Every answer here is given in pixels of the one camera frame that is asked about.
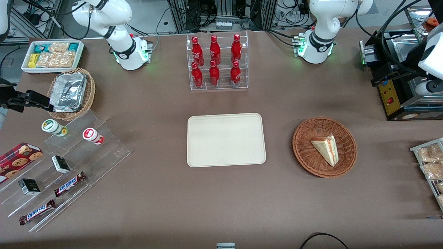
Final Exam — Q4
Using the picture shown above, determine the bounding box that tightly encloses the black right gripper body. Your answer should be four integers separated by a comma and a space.
0, 78, 26, 108

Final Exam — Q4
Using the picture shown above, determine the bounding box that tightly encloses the triangular sandwich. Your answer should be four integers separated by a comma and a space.
310, 135, 338, 167

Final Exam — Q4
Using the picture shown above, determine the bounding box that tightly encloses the light tan wicker basket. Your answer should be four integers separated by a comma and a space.
47, 68, 96, 121

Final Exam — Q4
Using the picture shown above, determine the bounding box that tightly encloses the tray of wrapped pastries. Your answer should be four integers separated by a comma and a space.
410, 138, 443, 211

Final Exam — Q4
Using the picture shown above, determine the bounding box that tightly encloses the brown round wicker basket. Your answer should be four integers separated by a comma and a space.
292, 117, 358, 178

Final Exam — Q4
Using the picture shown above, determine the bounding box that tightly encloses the cream plastic tray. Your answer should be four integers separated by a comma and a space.
187, 113, 267, 168

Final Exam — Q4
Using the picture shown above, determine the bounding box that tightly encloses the black machine with yellow panel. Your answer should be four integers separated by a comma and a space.
359, 29, 443, 121

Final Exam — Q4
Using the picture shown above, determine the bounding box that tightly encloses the green lid sunflower cup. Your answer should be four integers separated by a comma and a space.
42, 119, 68, 137

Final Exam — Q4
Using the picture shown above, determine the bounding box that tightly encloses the stack of foil containers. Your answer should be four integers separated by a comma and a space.
49, 72, 88, 112

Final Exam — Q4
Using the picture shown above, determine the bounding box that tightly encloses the white rectangular snack bin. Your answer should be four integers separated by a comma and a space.
21, 40, 84, 74

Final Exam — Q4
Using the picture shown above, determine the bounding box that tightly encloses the clear cracker packet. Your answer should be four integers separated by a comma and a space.
36, 52, 56, 68
48, 42, 70, 54
54, 51, 76, 68

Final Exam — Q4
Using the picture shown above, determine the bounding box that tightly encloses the red tartan cookie box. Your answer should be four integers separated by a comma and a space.
0, 142, 43, 184

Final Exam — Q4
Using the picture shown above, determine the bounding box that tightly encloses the red lid strawberry cup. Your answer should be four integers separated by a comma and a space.
82, 128, 105, 145

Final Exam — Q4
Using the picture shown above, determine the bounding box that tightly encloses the small black carton box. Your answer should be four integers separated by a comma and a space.
51, 155, 71, 174
18, 178, 41, 196

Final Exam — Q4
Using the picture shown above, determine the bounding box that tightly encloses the clear acrylic stepped shelf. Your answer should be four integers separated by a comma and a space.
0, 110, 131, 233

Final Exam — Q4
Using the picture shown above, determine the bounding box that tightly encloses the Snickers chocolate bar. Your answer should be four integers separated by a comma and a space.
19, 199, 56, 225
54, 172, 87, 197

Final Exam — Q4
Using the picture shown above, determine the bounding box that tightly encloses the red cola bottle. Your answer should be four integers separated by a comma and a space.
231, 34, 242, 64
191, 62, 204, 89
209, 60, 220, 86
230, 61, 241, 87
210, 35, 221, 65
191, 36, 205, 66

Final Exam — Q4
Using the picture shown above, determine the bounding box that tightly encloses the clear acrylic bottle rack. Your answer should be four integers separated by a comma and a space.
186, 31, 249, 91

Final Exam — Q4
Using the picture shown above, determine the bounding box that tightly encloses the black looped cable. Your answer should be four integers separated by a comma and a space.
299, 233, 350, 249

